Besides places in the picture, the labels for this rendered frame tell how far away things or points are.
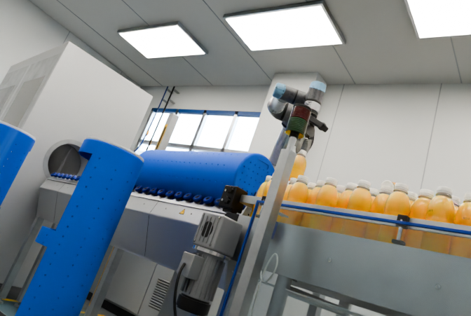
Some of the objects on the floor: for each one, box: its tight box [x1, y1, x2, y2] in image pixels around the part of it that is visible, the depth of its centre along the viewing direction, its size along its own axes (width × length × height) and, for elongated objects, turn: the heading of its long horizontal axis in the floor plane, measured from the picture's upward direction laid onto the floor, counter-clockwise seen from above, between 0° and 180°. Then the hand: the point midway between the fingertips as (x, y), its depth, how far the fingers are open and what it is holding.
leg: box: [0, 217, 44, 304], centre depth 300 cm, size 6×6×63 cm
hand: (301, 153), depth 180 cm, fingers closed on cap, 4 cm apart
